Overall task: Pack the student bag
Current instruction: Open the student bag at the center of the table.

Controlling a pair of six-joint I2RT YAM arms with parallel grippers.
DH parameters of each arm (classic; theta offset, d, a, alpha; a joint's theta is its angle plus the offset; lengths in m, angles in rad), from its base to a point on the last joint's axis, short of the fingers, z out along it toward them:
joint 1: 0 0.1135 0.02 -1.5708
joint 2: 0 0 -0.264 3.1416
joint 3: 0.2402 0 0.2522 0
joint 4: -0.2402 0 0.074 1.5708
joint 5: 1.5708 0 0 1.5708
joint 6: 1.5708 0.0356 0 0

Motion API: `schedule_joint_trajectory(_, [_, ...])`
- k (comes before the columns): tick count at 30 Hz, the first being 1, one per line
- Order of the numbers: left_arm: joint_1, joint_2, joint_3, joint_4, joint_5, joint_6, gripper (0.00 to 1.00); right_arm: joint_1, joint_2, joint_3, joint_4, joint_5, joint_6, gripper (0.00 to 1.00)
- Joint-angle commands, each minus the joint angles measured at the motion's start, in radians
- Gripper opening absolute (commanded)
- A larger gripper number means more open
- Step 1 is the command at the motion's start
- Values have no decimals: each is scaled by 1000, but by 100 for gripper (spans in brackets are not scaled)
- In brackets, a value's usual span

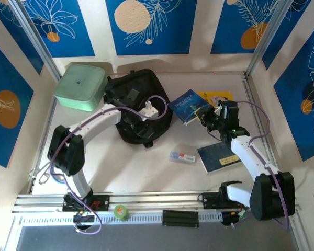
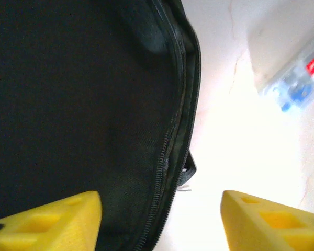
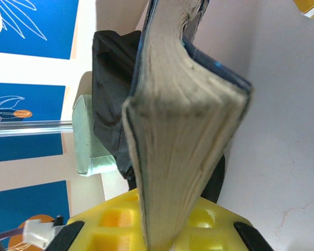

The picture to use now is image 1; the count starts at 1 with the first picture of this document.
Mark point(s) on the yellow book with cartoon face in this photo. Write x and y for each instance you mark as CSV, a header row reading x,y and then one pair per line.
x,y
212,96

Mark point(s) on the blue Little Prince book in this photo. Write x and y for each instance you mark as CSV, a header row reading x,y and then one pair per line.
x,y
187,105

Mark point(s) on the dark blue notebook yellow label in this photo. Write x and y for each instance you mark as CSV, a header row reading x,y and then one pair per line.
x,y
217,157

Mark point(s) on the black student bag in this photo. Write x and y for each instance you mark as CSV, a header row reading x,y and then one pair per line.
x,y
144,86

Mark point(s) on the clear plastic pencil case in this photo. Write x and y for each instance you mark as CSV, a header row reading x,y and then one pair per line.
x,y
183,157

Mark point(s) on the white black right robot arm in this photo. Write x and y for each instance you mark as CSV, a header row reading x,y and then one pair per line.
x,y
253,157

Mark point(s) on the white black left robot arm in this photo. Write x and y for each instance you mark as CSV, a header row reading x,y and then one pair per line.
x,y
99,120

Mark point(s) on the mint green zip case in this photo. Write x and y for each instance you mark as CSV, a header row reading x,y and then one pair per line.
x,y
79,86

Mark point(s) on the blue poster white monstera leaf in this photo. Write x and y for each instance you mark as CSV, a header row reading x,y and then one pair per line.
x,y
298,117

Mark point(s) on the green tape roll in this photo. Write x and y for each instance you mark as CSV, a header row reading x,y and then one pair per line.
x,y
121,212

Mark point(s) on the blue poster orange circle fern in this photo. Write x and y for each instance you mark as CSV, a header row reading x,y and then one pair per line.
x,y
230,31

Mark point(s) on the blue poster beige circle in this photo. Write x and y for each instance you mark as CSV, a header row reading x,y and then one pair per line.
x,y
159,39

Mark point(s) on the black slotted block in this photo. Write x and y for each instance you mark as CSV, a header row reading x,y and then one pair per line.
x,y
180,219

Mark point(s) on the blue poster white leaf drawing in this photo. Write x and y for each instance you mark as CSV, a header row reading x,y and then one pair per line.
x,y
68,39

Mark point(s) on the blue poster orange oval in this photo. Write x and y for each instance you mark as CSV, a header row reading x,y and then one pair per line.
x,y
2,143

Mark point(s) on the aluminium frame crossbar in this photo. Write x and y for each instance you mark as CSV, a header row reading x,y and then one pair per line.
x,y
157,200

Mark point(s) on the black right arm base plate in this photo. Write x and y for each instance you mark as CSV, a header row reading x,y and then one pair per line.
x,y
209,201

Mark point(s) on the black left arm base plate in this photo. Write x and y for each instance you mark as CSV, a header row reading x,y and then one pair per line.
x,y
103,202

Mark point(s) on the aluminium frame post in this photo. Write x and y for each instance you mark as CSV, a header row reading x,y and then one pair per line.
x,y
265,39
36,39

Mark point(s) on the blue side wall poster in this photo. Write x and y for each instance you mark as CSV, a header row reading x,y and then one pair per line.
x,y
286,26
21,34

